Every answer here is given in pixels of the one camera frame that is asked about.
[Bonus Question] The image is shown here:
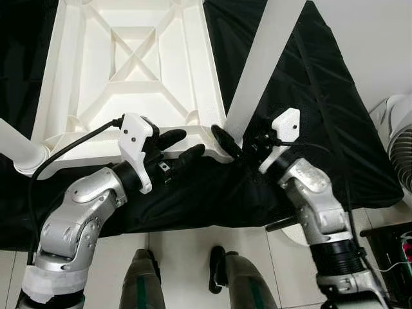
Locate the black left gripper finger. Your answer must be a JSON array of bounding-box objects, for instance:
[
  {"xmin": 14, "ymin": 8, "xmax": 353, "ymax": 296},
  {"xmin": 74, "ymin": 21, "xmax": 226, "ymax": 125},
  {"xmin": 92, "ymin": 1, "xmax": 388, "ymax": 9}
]
[
  {"xmin": 157, "ymin": 128, "xmax": 188, "ymax": 153},
  {"xmin": 169, "ymin": 143, "xmax": 207, "ymax": 173}
]

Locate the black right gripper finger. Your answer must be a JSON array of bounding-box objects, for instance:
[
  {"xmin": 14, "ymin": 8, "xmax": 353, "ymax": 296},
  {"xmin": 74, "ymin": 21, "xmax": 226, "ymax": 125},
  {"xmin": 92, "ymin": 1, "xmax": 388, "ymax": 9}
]
[{"xmin": 211, "ymin": 124, "xmax": 245, "ymax": 162}]

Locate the white plastic table leg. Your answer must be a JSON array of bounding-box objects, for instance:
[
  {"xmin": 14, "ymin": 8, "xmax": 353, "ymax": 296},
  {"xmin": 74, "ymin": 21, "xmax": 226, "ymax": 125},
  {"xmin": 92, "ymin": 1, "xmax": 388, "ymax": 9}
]
[
  {"xmin": 0, "ymin": 118, "xmax": 50, "ymax": 176},
  {"xmin": 224, "ymin": 0, "xmax": 307, "ymax": 146}
]

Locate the white plastic children table top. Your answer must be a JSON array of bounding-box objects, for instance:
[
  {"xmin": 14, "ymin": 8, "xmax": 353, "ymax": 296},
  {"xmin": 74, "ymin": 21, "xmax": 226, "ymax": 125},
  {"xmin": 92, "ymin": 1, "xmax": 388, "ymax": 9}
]
[{"xmin": 12, "ymin": 0, "xmax": 237, "ymax": 180}]

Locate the black table cloth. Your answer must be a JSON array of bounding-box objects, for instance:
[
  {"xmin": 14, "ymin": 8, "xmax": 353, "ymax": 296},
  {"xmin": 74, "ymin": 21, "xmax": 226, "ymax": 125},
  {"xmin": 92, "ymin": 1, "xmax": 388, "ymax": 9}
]
[{"xmin": 0, "ymin": 0, "xmax": 403, "ymax": 252}]

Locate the grey robot left leg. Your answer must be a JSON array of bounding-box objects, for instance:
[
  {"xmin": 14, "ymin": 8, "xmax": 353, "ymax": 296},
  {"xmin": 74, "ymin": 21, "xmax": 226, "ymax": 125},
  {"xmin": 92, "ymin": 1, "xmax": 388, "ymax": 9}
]
[{"xmin": 118, "ymin": 248, "xmax": 165, "ymax": 309}]

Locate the grey robot leg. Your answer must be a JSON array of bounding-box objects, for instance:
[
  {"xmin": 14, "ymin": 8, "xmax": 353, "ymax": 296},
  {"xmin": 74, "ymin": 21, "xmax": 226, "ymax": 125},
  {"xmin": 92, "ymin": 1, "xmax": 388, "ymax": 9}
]
[
  {"xmin": 208, "ymin": 245, "xmax": 279, "ymax": 309},
  {"xmin": 118, "ymin": 248, "xmax": 165, "ymax": 309}
]

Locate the grey robot right leg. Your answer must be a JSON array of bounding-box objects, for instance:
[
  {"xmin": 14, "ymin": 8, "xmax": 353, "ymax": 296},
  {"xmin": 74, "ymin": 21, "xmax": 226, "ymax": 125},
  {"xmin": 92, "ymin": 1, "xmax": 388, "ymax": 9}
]
[{"xmin": 208, "ymin": 245, "xmax": 279, "ymax": 309}]

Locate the white pink hair dryer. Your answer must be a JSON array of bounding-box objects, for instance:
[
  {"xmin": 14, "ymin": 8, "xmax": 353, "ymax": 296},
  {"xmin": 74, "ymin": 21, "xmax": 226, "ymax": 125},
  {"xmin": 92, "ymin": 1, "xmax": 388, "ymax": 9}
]
[{"xmin": 400, "ymin": 238, "xmax": 412, "ymax": 261}]

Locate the black metal shelf rack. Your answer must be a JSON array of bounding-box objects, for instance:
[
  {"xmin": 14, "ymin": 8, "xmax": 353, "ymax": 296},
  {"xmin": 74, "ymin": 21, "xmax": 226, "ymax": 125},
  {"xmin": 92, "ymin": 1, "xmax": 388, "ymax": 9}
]
[{"xmin": 359, "ymin": 222, "xmax": 412, "ymax": 304}]

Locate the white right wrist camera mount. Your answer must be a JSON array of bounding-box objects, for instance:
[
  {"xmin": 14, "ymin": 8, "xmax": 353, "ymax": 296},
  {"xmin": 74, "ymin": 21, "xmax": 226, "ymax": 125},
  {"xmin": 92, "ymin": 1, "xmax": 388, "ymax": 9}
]
[{"xmin": 259, "ymin": 107, "xmax": 302, "ymax": 175}]

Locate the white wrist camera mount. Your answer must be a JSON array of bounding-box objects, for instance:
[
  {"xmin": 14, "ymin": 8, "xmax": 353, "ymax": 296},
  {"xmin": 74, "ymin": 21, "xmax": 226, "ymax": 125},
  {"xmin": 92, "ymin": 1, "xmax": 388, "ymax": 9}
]
[
  {"xmin": 259, "ymin": 107, "xmax": 302, "ymax": 175},
  {"xmin": 118, "ymin": 112, "xmax": 156, "ymax": 196}
]

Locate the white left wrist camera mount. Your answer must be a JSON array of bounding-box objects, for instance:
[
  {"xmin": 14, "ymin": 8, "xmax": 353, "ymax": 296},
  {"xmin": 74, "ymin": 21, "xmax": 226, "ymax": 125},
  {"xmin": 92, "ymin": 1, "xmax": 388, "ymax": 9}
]
[{"xmin": 118, "ymin": 112, "xmax": 156, "ymax": 196}]

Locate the white pedestal fan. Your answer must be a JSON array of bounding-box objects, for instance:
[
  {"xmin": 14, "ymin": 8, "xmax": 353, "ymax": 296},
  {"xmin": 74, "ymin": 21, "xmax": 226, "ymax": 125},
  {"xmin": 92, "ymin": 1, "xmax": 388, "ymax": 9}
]
[{"xmin": 370, "ymin": 93, "xmax": 412, "ymax": 195}]

